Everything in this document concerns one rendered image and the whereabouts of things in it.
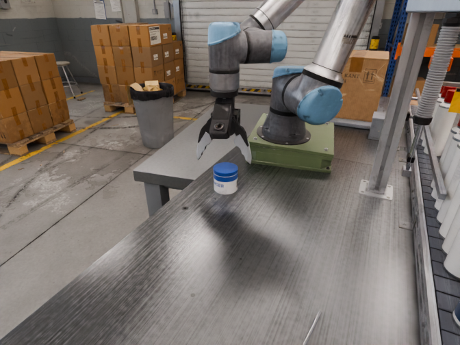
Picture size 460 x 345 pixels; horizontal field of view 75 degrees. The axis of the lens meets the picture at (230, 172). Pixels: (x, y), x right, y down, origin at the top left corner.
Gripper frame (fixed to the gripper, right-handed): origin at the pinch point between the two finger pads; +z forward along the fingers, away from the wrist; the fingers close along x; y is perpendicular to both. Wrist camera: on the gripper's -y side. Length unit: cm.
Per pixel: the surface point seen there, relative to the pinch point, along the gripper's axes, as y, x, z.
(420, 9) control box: 1, -41, -38
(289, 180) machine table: 8.9, -19.0, 8.3
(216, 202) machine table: -7.5, 0.3, 8.3
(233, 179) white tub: -1.8, -3.3, 3.6
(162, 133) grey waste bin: 205, 109, 75
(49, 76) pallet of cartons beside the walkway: 223, 242, 24
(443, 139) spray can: 23, -64, -3
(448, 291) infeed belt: -33, -45, 3
